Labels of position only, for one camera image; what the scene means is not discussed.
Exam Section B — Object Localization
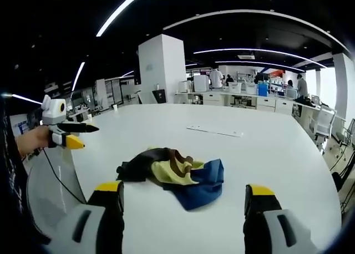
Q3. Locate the long white workbench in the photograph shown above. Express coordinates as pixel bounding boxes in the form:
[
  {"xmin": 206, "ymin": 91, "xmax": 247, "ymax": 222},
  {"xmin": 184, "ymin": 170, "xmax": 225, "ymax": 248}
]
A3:
[{"xmin": 174, "ymin": 89, "xmax": 295, "ymax": 116}]

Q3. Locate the black floor cabinet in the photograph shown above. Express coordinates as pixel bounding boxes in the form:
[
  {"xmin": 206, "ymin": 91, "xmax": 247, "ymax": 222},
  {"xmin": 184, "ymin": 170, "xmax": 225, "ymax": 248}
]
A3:
[{"xmin": 151, "ymin": 89, "xmax": 167, "ymax": 105}]

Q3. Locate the grey office chair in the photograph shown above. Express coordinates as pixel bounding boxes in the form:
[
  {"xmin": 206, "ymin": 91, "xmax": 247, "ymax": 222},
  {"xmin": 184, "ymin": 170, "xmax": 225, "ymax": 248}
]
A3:
[{"xmin": 336, "ymin": 125, "xmax": 355, "ymax": 156}]

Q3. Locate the white flat table strip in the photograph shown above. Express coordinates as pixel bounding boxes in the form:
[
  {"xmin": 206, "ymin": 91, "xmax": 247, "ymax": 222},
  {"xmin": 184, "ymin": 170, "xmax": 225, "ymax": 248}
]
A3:
[{"xmin": 186, "ymin": 124, "xmax": 245, "ymax": 138}]

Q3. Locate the blue storage box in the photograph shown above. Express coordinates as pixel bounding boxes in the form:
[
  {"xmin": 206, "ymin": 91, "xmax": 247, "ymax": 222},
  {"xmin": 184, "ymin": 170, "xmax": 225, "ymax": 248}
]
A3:
[{"xmin": 257, "ymin": 83, "xmax": 270, "ymax": 98}]

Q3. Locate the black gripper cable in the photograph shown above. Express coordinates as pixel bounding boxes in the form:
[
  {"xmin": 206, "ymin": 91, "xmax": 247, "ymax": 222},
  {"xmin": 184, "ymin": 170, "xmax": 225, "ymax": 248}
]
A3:
[{"xmin": 40, "ymin": 146, "xmax": 87, "ymax": 205}]

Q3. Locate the white box appliance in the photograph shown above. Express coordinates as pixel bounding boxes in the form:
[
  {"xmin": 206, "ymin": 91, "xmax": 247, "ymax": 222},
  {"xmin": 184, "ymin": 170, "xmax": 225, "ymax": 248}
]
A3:
[{"xmin": 192, "ymin": 75, "xmax": 210, "ymax": 93}]

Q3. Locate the long ceiling light strip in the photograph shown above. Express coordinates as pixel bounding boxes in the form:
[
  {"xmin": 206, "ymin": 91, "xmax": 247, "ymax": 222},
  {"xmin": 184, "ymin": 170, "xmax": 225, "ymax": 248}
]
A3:
[{"xmin": 95, "ymin": 0, "xmax": 154, "ymax": 38}]

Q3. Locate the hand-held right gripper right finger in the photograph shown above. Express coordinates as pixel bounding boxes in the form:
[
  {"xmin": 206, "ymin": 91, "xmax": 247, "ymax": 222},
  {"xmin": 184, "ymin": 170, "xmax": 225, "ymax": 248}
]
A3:
[{"xmin": 243, "ymin": 184, "xmax": 320, "ymax": 254}]

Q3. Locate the small white appliance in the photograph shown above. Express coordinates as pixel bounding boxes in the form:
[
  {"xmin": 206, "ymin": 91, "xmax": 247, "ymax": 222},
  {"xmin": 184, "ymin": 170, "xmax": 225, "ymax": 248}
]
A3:
[{"xmin": 178, "ymin": 80, "xmax": 193, "ymax": 94}]

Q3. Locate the short ceiling light strip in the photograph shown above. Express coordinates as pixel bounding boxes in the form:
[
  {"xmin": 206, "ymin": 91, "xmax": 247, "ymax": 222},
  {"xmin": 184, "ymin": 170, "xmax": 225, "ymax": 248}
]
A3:
[{"xmin": 71, "ymin": 61, "xmax": 86, "ymax": 92}]

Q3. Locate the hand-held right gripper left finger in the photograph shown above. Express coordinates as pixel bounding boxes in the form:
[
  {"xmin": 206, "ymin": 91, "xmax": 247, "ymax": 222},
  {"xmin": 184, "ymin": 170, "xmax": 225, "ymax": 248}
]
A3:
[{"xmin": 49, "ymin": 180, "xmax": 125, "ymax": 254}]

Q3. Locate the person's dark clothing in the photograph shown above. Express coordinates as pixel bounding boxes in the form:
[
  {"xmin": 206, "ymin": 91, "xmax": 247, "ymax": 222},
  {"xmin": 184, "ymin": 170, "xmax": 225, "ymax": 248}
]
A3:
[{"xmin": 0, "ymin": 97, "xmax": 52, "ymax": 254}]

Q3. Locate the white mesh office chair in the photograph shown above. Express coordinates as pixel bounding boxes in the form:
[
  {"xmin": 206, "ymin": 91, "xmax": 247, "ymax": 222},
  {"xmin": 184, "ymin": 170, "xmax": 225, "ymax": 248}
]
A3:
[{"xmin": 308, "ymin": 103, "xmax": 338, "ymax": 155}]

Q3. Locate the white square pillar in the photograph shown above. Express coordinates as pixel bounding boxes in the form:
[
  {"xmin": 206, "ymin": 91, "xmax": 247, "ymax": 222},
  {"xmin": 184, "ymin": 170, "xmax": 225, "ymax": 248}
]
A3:
[{"xmin": 138, "ymin": 33, "xmax": 187, "ymax": 104}]

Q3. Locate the blue yellow brown garment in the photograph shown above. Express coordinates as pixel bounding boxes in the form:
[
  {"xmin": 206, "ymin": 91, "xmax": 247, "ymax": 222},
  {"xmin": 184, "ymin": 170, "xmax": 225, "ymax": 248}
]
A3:
[{"xmin": 115, "ymin": 146, "xmax": 225, "ymax": 211}]

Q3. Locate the person's left hand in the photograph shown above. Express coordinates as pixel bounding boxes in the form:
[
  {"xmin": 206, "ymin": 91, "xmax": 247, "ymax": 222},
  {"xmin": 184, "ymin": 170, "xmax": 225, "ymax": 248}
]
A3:
[{"xmin": 16, "ymin": 125, "xmax": 51, "ymax": 158}]

